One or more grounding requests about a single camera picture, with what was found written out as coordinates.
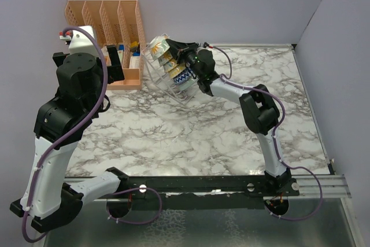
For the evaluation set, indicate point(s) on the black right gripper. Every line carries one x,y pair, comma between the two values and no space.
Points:
181,50

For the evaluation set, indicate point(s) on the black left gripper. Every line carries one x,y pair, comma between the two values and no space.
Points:
114,72

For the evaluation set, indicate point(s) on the orange flower bowl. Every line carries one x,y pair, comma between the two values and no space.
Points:
158,46
163,59

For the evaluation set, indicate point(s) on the blue yellow floral bowl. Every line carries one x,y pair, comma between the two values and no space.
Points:
170,65

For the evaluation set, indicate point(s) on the yellow sun blue bowl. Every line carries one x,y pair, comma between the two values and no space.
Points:
176,71

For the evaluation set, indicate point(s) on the red patterned bowl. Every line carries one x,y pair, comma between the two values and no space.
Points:
182,77

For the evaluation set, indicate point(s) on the plain teal bowl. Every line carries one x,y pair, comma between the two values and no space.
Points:
187,84

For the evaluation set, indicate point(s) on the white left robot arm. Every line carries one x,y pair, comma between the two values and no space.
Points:
48,201

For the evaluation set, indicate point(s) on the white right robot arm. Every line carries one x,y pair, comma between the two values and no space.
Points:
259,110

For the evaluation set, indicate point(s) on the orange plastic file organizer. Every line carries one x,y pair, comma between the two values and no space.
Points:
116,22

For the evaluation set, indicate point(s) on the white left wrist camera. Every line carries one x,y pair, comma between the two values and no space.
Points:
79,43

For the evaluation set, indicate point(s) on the white wire dish rack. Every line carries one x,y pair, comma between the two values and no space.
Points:
166,74

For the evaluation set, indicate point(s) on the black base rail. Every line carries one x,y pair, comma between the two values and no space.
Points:
202,192

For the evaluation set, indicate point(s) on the aluminium rail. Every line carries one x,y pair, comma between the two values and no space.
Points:
332,186

